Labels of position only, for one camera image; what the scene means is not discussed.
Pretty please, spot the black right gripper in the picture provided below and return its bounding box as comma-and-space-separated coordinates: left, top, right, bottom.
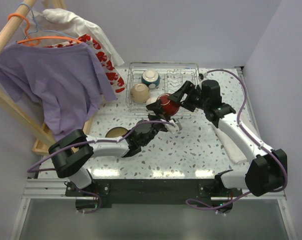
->
168, 80, 208, 113

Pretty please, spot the dark teal glazed bowl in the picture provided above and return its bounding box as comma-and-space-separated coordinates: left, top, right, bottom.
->
105, 127, 128, 138

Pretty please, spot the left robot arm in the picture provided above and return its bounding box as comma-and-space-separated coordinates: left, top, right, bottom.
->
49, 101, 180, 196

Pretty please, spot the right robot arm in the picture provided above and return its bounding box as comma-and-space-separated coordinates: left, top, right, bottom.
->
169, 80, 287, 197

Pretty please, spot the wooden clothes rack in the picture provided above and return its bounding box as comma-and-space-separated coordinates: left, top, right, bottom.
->
0, 0, 94, 160

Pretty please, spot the small white bowl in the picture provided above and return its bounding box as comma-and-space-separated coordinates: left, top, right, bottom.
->
146, 96, 158, 106

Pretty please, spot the beige ceramic bowl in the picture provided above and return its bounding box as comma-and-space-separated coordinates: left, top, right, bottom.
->
130, 83, 150, 104

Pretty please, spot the teal white patterned bowl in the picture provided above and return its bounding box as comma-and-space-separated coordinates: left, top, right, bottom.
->
141, 69, 160, 89

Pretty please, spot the red floral white cloth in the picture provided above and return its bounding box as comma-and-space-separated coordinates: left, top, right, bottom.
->
32, 34, 125, 101

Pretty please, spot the folded white towel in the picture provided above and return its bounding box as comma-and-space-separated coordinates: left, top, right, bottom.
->
212, 125, 247, 165

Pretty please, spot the purple t-shirt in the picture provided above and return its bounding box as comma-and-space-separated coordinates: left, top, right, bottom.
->
0, 43, 117, 141

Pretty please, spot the white cloth garment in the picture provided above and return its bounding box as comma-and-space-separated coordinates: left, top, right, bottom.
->
34, 8, 124, 66

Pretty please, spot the orange clothes hanger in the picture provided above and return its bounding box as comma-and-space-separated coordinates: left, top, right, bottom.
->
8, 13, 82, 46

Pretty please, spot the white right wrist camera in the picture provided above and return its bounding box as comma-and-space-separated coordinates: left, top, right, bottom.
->
198, 72, 208, 80

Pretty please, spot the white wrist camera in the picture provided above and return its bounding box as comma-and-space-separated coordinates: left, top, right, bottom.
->
162, 119, 182, 134
198, 72, 208, 80

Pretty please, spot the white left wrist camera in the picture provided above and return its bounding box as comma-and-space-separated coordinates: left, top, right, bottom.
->
162, 119, 182, 134

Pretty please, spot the metal wire dish rack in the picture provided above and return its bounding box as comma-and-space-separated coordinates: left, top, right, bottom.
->
126, 61, 199, 115

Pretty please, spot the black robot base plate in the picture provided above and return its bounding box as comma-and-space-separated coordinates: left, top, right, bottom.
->
65, 178, 242, 210

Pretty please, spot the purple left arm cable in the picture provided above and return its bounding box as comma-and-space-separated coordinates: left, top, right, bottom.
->
27, 119, 176, 216

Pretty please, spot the aluminium frame rail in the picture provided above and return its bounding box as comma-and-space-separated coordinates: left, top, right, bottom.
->
22, 179, 66, 199

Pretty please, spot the blue wire hanger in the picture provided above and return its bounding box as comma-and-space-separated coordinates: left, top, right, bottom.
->
19, 3, 73, 39

